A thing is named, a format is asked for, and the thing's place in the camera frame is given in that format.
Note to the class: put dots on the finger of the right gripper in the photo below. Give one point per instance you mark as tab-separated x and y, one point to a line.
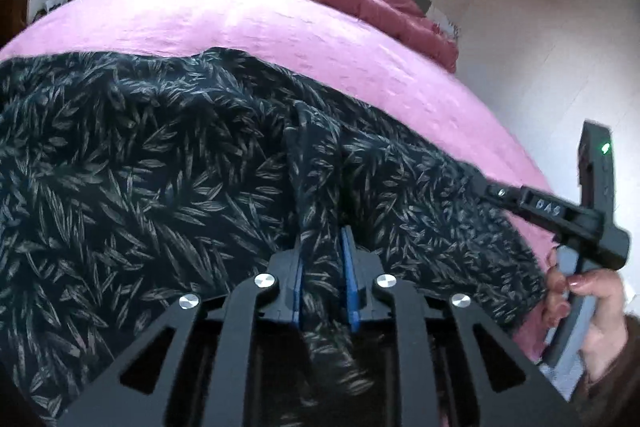
504	196

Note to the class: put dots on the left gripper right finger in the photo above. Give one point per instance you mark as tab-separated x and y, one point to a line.
441	362

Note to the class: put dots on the dark leaf-print pants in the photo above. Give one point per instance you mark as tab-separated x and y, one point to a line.
128	181

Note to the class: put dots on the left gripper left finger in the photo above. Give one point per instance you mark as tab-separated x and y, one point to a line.
205	362

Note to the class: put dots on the white printed box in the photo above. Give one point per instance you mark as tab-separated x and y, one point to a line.
51	5

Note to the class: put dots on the person's right hand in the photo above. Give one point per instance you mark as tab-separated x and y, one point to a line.
607	333

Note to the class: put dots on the pink bed sheet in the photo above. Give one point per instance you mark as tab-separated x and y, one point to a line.
304	36

